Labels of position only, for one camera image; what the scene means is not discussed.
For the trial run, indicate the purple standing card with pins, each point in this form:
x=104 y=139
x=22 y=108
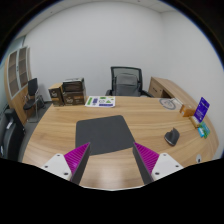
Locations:
x=201 y=110

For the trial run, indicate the brown box lower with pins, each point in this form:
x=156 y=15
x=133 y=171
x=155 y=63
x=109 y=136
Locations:
x=74 y=98

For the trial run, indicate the brown box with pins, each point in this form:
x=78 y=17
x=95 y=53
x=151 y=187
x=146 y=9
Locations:
x=74 y=84
x=74 y=98
x=55 y=92

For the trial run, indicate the brown box left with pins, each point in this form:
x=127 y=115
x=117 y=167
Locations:
x=55 y=92

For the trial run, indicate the brown box upper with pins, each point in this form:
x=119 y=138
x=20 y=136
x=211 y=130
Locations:
x=74 y=84

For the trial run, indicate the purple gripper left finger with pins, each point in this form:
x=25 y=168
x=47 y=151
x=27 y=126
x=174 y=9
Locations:
x=70 y=166

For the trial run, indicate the black chair at left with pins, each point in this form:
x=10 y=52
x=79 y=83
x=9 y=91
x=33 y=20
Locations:
x=12 y=133

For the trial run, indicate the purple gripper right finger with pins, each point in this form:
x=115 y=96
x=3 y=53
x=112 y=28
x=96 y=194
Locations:
x=153 y=166

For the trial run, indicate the white printed paper sheet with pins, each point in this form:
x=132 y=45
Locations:
x=100 y=101

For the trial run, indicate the green teal small box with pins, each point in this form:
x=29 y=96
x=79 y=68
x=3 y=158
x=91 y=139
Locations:
x=203 y=130

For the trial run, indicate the black mesh office chair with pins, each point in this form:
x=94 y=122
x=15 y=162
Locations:
x=126 y=81

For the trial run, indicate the black visitor chair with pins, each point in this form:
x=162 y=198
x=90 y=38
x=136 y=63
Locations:
x=33 y=99

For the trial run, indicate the orange small box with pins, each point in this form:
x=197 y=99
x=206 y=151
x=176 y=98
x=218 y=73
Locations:
x=187 y=110

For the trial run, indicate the wooden side cabinet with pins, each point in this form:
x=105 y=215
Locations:
x=164 y=88

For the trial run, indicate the wooden bookshelf cabinet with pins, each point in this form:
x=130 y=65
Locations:
x=16 y=76

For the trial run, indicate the dark grey mouse pad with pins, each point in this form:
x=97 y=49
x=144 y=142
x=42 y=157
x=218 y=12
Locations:
x=105 y=134

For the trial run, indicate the black vertical mouse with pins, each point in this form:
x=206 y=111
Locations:
x=172 y=136

